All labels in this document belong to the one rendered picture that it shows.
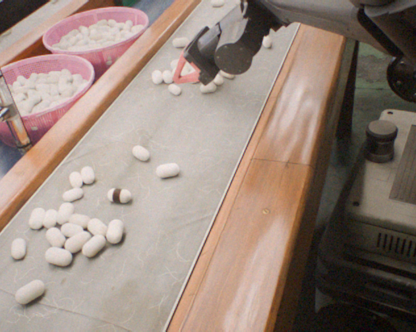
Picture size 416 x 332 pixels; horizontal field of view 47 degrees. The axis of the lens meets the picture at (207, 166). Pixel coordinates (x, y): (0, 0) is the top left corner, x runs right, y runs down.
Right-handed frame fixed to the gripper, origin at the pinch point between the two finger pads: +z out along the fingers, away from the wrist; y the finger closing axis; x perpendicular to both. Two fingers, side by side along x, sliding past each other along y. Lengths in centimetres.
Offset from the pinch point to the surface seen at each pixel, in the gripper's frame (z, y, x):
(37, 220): 8.9, 35.1, -2.8
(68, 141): 13.3, 17.1, -6.5
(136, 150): 3.4, 17.2, 2.0
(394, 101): 19, -127, 90
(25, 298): 4.3, 47.0, 1.3
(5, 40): 50, -24, -34
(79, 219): 4.2, 33.7, 1.1
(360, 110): 29, -117, 81
